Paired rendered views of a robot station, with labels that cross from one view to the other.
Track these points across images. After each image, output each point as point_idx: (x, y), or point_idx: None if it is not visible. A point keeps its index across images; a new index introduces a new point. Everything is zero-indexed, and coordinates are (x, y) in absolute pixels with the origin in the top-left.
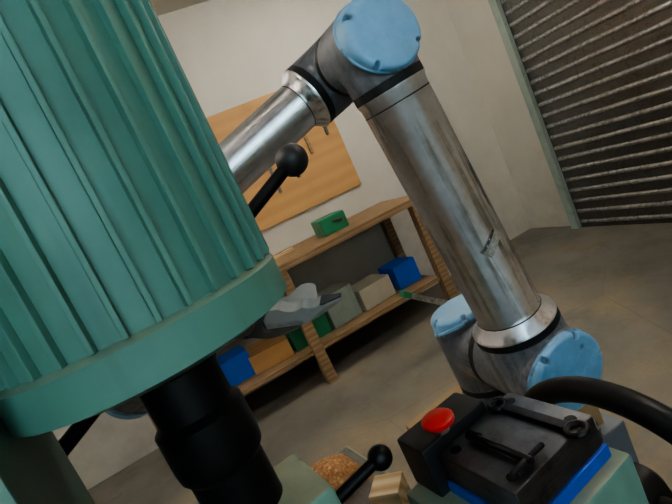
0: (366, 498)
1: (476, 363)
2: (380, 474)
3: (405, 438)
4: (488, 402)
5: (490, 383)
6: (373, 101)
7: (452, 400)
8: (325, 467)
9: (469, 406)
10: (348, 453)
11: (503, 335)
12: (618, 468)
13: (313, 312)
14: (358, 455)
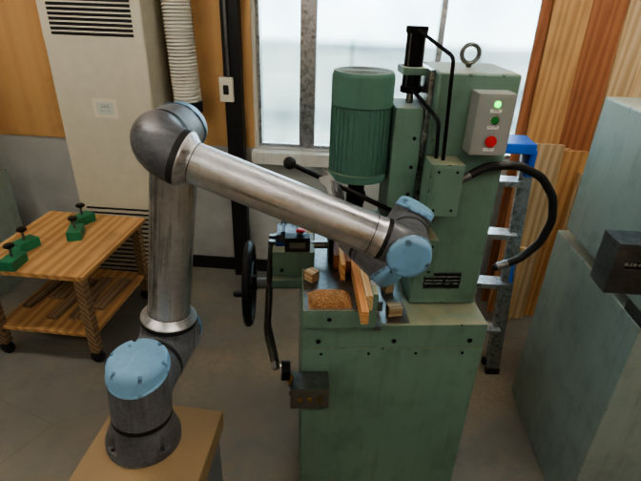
0: (316, 287)
1: (182, 357)
2: (305, 290)
3: (308, 237)
4: (284, 233)
5: (186, 363)
6: None
7: (288, 237)
8: (321, 291)
9: (289, 233)
10: (306, 305)
11: (192, 307)
12: None
13: None
14: (304, 302)
